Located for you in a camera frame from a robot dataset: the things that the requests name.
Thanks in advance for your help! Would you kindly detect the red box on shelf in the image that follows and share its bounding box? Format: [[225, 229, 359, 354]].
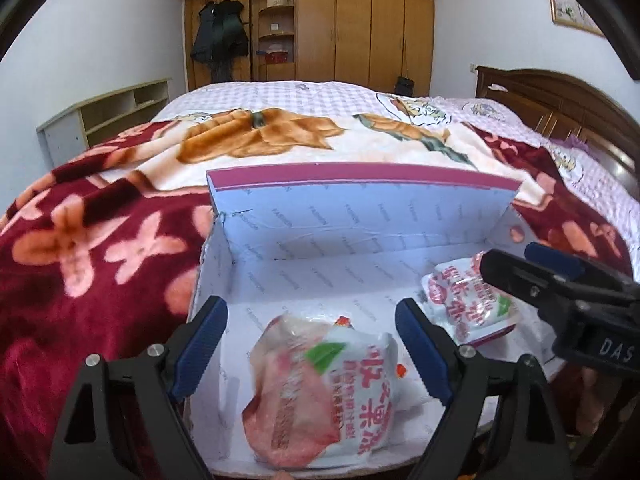
[[264, 44, 288, 65]]

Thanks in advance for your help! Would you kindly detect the pink cardboard box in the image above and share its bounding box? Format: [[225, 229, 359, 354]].
[[188, 162, 535, 479]]

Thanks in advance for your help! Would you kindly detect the framed wedding photo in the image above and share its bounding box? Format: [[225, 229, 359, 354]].
[[549, 0, 604, 37]]

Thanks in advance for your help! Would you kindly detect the black bag by wardrobe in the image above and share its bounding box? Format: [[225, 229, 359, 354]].
[[394, 76, 414, 96]]

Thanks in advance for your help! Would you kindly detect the pink jelly pouch large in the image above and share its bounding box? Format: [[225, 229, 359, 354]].
[[242, 314, 428, 469]]

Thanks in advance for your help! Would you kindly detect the person's right hand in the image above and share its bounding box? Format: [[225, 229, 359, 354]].
[[576, 367, 615, 437]]

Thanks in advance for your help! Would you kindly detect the red floral blanket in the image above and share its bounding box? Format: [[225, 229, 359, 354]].
[[1, 107, 639, 479]]

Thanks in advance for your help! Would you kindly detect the low beige shelf unit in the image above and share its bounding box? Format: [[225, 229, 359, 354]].
[[37, 79, 169, 167]]

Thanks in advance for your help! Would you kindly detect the pink jelly pouch small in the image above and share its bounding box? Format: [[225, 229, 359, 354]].
[[421, 252, 520, 346]]

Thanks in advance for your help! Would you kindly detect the wooden headboard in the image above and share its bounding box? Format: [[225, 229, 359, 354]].
[[475, 66, 639, 197]]

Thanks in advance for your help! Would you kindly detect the wooden wardrobe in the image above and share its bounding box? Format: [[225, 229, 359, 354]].
[[184, 0, 435, 96]]

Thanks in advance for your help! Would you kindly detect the dark hanging jacket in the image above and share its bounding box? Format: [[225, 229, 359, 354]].
[[190, 0, 250, 82]]

